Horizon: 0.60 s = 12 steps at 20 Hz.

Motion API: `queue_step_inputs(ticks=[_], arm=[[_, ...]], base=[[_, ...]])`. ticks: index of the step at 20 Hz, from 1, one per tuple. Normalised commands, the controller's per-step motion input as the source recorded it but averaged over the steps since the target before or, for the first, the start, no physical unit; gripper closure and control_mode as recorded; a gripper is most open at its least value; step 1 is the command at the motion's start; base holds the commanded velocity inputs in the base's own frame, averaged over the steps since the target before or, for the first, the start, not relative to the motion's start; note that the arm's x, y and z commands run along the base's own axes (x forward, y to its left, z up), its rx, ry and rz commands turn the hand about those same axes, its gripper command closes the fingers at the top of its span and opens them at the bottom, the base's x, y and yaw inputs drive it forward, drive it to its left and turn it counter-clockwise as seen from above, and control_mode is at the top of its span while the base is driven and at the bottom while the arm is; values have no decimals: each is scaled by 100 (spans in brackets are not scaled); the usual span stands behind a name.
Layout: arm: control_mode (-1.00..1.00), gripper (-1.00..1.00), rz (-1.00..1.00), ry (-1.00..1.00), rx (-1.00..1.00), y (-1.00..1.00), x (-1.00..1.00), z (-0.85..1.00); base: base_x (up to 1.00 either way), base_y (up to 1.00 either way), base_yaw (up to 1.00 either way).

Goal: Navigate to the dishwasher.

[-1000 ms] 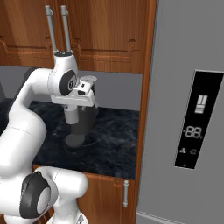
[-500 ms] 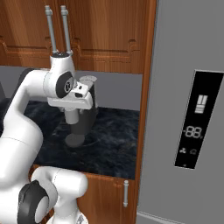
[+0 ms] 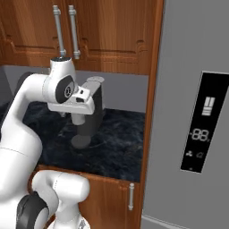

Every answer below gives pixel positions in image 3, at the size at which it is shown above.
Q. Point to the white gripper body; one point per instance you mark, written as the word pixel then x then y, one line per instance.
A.
pixel 71 107

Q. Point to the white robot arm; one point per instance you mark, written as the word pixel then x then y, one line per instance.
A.
pixel 18 143

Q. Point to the dark grey coffee machine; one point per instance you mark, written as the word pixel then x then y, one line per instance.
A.
pixel 93 119

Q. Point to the wooden base cupboard door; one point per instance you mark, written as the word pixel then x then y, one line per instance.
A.
pixel 104 202

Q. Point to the grey fridge with black display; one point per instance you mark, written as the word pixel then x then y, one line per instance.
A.
pixel 179 89

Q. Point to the wooden wall cupboard door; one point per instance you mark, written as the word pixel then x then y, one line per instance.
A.
pixel 27 27
pixel 116 29

